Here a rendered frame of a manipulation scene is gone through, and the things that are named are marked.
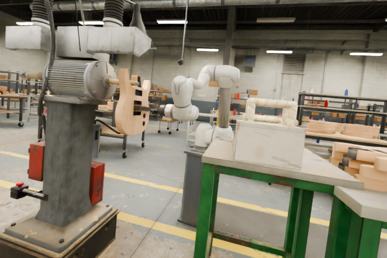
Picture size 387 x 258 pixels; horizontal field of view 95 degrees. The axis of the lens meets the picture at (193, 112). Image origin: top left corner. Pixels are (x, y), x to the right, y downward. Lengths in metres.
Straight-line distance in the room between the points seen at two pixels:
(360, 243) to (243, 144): 0.48
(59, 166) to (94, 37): 0.84
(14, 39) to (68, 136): 0.72
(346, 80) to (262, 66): 4.67
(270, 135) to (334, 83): 12.54
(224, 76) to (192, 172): 0.94
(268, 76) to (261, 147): 11.54
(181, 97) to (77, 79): 0.65
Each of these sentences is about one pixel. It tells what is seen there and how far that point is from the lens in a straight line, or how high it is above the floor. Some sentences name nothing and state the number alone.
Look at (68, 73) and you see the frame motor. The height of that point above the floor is 1.27.
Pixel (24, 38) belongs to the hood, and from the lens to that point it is 1.61.
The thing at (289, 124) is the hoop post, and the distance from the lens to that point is 0.85.
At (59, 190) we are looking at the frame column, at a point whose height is 0.52.
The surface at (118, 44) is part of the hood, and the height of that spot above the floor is 1.44.
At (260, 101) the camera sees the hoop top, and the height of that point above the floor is 1.20.
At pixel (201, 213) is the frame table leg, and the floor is 0.66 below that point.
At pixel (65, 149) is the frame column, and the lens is 1.39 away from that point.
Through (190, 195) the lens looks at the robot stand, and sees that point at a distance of 1.87.
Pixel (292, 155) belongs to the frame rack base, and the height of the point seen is 0.99.
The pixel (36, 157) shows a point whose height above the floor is 0.71.
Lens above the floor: 1.16
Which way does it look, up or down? 3 degrees down
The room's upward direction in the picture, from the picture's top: 6 degrees clockwise
